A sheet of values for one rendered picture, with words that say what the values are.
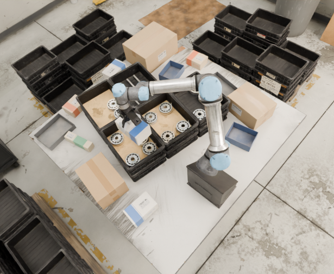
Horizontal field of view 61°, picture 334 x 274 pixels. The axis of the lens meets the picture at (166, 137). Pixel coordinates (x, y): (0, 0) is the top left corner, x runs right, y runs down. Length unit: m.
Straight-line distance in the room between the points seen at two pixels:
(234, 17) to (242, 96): 1.68
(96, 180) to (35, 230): 0.80
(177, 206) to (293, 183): 1.34
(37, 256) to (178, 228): 1.14
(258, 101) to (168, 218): 1.09
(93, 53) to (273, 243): 2.59
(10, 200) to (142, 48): 1.66
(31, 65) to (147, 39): 1.41
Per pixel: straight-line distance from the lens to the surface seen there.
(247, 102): 2.25
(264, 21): 3.56
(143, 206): 1.93
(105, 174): 1.99
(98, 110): 2.33
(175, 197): 2.02
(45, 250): 2.52
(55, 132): 2.51
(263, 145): 2.25
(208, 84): 1.49
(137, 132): 1.77
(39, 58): 3.54
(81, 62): 3.28
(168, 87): 1.65
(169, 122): 2.15
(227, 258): 2.65
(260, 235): 2.73
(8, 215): 2.62
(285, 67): 3.10
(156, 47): 2.61
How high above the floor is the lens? 2.60
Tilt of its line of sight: 58 degrees down
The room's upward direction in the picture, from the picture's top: 9 degrees counter-clockwise
